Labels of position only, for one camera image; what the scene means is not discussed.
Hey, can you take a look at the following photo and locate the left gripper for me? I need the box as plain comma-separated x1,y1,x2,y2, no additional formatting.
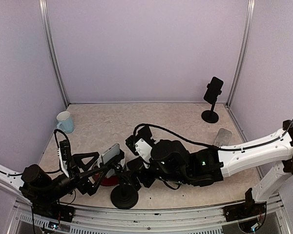
42,152,109,203

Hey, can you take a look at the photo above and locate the black pole phone stand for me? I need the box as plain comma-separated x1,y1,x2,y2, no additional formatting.
201,84,223,124
110,163,139,210

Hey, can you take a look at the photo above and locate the silver-edged black smartphone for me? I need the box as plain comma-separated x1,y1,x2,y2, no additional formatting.
101,143,120,165

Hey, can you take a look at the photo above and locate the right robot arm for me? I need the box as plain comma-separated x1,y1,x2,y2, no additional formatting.
126,120,293,216

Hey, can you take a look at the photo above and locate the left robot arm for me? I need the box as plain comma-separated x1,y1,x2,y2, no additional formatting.
0,150,122,217

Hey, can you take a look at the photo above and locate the black folding phone stand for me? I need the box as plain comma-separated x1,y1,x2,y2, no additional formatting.
135,126,155,146

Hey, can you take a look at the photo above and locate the white ceramic bowl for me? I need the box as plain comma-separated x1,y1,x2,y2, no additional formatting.
97,156,126,178

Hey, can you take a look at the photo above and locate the red floral plate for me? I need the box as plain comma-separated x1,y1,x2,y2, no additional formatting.
92,174,119,187

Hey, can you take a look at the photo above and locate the light blue mug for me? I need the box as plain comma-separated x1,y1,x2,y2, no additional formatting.
56,111,75,134

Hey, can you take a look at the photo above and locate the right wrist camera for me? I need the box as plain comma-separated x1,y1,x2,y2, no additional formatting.
125,135,139,156

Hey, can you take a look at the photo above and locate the left camera cable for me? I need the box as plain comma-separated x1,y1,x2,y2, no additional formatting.
53,128,70,149

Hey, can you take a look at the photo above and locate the camera cable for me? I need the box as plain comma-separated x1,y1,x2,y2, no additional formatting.
133,123,220,149
53,128,70,149

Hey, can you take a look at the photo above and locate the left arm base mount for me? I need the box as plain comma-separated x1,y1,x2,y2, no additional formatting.
33,203,75,222

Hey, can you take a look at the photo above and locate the right camera cable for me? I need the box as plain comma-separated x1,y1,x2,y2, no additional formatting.
133,123,220,149

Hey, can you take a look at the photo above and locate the round-base plate phone stand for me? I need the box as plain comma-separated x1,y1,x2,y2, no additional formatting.
213,128,232,147

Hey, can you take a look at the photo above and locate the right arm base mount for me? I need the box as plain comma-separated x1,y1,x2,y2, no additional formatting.
223,188,267,222

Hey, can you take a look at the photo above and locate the left aluminium frame post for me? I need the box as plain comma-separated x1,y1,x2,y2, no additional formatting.
39,0,70,108

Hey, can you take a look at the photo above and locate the aluminium frame post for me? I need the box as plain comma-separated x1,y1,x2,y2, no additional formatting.
226,0,255,109
39,0,70,108

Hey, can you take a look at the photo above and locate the right aluminium frame post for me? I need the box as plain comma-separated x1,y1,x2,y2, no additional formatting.
226,0,255,109

